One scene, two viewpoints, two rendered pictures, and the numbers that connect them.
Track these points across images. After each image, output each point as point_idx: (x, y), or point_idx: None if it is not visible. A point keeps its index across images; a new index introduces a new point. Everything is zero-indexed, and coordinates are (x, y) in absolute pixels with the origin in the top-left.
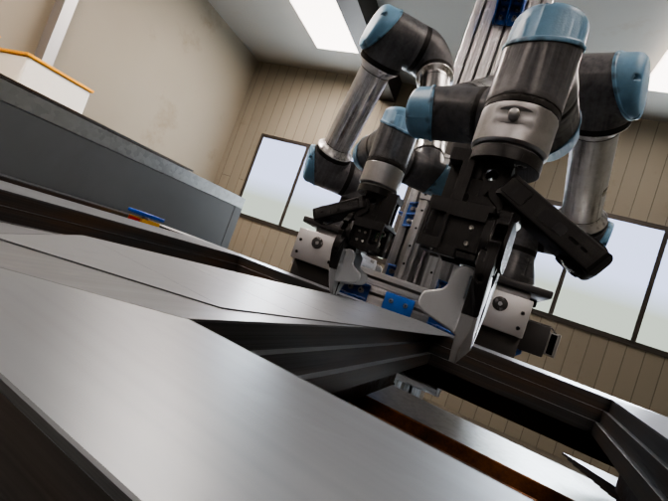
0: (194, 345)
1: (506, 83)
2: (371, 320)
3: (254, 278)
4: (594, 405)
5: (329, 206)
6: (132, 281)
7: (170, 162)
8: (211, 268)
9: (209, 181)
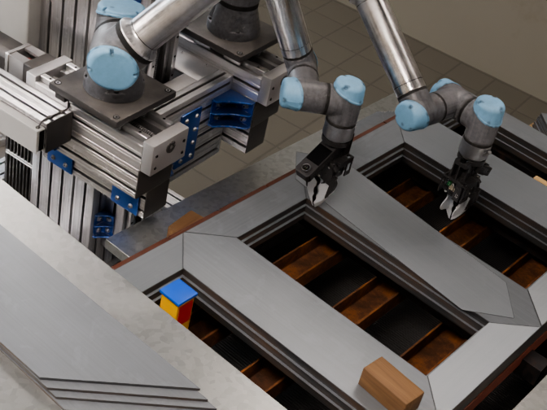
0: (541, 289)
1: (487, 142)
2: (417, 224)
3: (406, 259)
4: (400, 148)
5: (318, 167)
6: (509, 296)
7: (63, 228)
8: (429, 275)
9: (10, 187)
